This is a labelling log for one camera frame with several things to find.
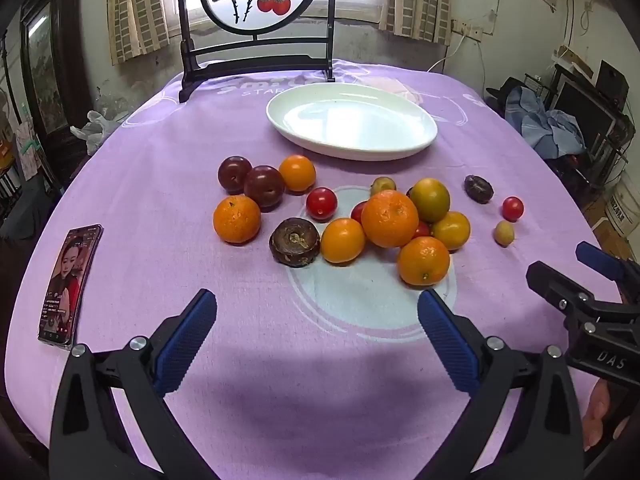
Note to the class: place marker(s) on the dark wooden cabinet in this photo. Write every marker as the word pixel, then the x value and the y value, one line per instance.
pixel 45 60

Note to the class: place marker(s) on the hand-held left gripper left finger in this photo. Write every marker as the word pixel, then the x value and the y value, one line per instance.
pixel 186 340

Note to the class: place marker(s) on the beige brick-pattern curtain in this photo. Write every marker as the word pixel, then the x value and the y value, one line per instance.
pixel 135 10
pixel 415 0

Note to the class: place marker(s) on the cardboard box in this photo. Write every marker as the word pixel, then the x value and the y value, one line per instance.
pixel 605 227

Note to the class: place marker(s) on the small yellow-green fruit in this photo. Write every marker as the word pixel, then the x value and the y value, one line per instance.
pixel 382 184
pixel 504 233

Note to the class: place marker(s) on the brown water chestnut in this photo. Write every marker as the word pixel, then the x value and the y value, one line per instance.
pixel 478 189
pixel 294 241

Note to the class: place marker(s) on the white plastic bucket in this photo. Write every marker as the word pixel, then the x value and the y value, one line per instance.
pixel 627 207

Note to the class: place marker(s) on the white oval plate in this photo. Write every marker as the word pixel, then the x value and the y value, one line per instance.
pixel 350 120

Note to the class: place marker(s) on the red cherry tomato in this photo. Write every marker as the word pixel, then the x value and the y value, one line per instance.
pixel 357 211
pixel 512 208
pixel 321 203
pixel 421 230

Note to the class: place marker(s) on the large orange mandarin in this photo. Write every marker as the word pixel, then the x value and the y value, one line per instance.
pixel 389 218

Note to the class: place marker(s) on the black hat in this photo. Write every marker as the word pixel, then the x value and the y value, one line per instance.
pixel 502 92

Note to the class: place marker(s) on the green-orange mandarin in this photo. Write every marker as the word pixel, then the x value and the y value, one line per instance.
pixel 431 199

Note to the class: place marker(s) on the blue cloth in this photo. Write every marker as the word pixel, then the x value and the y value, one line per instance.
pixel 545 120

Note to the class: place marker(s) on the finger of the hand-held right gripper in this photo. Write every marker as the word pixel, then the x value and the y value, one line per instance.
pixel 600 260
pixel 547 280

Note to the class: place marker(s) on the black speaker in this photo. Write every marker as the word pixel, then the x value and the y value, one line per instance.
pixel 612 82

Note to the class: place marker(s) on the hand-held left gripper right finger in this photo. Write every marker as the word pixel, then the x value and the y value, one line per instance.
pixel 447 340

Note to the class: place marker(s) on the smartphone with lit screen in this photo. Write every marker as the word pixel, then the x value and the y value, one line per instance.
pixel 67 285

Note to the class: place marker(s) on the black monitor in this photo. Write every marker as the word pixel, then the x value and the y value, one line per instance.
pixel 585 110

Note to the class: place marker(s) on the white plastic bag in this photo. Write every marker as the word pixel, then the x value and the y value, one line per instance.
pixel 97 130

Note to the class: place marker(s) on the purple printed tablecloth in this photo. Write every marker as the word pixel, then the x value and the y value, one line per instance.
pixel 150 185

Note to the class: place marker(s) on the person's right hand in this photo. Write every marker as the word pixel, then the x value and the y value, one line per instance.
pixel 597 412

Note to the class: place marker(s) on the small smooth orange fruit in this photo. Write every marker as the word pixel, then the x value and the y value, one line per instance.
pixel 297 173
pixel 343 240
pixel 454 230

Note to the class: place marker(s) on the dark red plum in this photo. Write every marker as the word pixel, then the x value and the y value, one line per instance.
pixel 264 186
pixel 232 172

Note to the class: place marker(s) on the wall power socket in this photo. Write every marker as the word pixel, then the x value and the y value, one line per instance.
pixel 466 30

